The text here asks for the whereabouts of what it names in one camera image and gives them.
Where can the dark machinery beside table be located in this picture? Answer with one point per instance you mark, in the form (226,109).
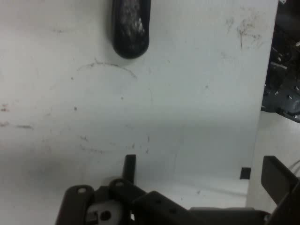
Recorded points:
(284,70)

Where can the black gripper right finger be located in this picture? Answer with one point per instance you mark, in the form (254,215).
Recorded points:
(281,182)

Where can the dark purple eggplant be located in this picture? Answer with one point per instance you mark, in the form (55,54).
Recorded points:
(131,28)

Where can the black tape corner mark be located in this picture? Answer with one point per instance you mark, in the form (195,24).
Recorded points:
(245,173)

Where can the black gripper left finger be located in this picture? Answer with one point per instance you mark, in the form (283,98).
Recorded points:
(122,206)

